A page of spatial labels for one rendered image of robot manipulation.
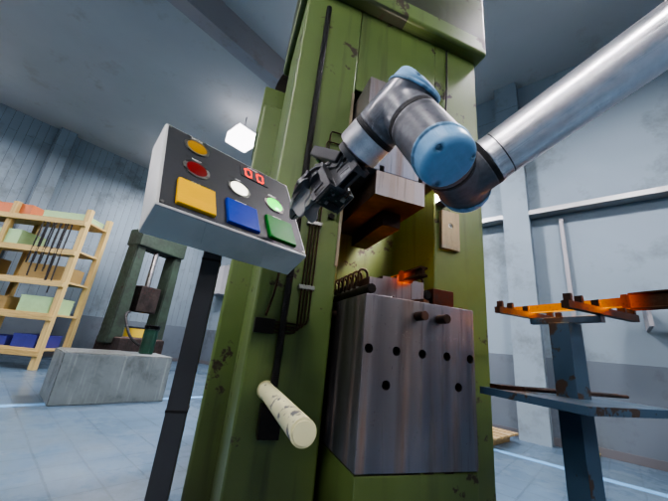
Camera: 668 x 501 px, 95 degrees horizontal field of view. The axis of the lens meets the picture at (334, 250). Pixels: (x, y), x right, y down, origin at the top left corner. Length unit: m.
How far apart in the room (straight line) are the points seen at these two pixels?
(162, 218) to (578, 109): 0.71
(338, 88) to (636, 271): 3.91
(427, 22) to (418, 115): 1.44
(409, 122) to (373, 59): 1.16
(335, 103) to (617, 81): 0.98
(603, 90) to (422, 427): 0.82
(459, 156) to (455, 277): 0.89
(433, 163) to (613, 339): 4.12
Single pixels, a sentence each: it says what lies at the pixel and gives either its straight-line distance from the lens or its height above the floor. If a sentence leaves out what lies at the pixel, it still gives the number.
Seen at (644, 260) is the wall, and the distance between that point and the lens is 4.66.
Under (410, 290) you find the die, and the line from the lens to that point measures 1.03.
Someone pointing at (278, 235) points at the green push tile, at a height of 0.99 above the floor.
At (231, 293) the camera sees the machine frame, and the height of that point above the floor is 0.94.
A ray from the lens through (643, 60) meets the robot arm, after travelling 0.68.
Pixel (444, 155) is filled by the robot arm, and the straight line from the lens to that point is 0.49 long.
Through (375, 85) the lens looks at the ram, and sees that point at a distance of 1.34.
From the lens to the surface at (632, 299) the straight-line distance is 1.13.
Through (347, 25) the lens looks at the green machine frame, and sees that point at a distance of 1.75.
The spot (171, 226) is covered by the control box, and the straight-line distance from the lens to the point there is 0.64.
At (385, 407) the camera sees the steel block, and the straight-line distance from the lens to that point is 0.92.
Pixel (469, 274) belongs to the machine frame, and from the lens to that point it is 1.40.
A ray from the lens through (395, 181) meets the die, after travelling 1.14.
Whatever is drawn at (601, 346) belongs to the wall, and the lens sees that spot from 4.50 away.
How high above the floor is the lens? 0.76
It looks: 18 degrees up
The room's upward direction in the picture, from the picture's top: 6 degrees clockwise
